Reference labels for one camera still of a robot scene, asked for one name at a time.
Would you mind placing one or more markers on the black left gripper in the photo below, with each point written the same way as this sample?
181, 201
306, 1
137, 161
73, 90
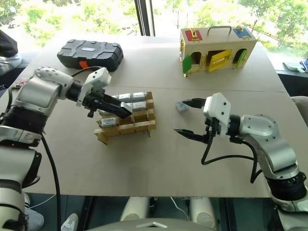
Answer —
93, 101

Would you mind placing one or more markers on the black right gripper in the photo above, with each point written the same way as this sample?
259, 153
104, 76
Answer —
213, 128

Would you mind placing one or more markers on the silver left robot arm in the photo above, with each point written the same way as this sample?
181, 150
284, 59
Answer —
36, 93

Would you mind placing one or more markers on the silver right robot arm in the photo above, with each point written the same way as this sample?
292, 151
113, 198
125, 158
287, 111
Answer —
264, 131

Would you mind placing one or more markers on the wooden slatted rack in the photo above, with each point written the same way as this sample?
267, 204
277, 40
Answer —
134, 126

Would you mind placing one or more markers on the black plastic tool case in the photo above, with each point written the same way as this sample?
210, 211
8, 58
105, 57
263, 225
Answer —
93, 51

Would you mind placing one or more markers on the wooden lock activity box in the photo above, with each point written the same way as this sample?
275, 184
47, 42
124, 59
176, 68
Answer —
216, 45

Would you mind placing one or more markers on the white rounded robot leg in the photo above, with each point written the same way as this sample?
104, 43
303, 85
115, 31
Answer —
134, 208
202, 211

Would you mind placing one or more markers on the pale green flat item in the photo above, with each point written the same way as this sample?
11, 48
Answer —
292, 66

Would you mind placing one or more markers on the grey robot torso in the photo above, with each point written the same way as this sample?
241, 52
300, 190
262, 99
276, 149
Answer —
154, 225

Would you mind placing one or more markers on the person in dark clothing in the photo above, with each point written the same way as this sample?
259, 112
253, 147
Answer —
7, 44

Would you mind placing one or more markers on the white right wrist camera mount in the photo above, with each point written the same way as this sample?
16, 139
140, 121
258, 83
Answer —
217, 108

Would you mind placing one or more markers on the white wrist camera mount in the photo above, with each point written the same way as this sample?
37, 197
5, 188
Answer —
217, 108
96, 77

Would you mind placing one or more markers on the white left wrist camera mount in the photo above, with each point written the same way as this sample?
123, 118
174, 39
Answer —
96, 77

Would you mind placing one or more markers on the black window frame post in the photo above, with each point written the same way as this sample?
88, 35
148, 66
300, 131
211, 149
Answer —
144, 16

